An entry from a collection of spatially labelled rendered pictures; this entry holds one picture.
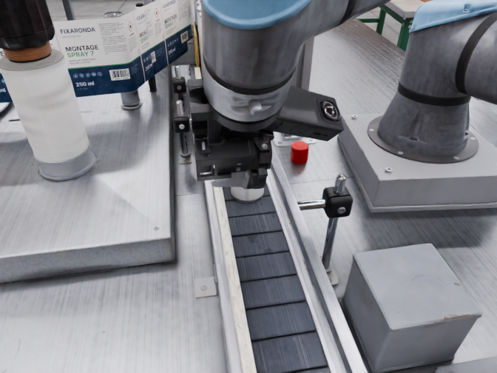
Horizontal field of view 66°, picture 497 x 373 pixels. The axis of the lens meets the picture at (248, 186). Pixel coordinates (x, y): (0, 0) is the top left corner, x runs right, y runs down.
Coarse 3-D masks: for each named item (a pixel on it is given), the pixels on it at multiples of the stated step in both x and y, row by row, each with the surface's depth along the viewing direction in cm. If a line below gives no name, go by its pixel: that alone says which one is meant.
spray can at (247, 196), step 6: (234, 192) 57; (240, 192) 56; (246, 192) 56; (252, 192) 56; (258, 192) 57; (234, 198) 58; (240, 198) 57; (246, 198) 57; (252, 198) 57; (258, 198) 57
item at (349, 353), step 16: (272, 144) 55; (272, 160) 52; (288, 192) 46; (288, 208) 44; (304, 224) 42; (304, 240) 40; (304, 256) 39; (320, 272) 36; (320, 288) 35; (336, 304) 34; (336, 320) 32; (336, 336) 32; (352, 336) 31; (352, 352) 30; (352, 368) 29
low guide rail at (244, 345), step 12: (216, 192) 54; (216, 204) 52; (228, 228) 48; (228, 240) 46; (228, 252) 45; (228, 264) 43; (228, 276) 42; (240, 288) 41; (240, 300) 40; (240, 312) 38; (240, 324) 37; (240, 336) 36; (240, 348) 35; (240, 360) 35; (252, 360) 35; (252, 372) 34
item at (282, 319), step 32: (224, 192) 59; (256, 224) 54; (256, 256) 49; (288, 256) 49; (256, 288) 45; (288, 288) 45; (256, 320) 42; (288, 320) 42; (256, 352) 39; (288, 352) 39; (320, 352) 39
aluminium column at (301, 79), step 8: (312, 40) 69; (304, 48) 70; (312, 48) 70; (304, 56) 70; (312, 56) 71; (304, 64) 71; (296, 72) 72; (304, 72) 72; (296, 80) 73; (304, 80) 73; (304, 88) 74; (288, 136) 80; (296, 136) 81
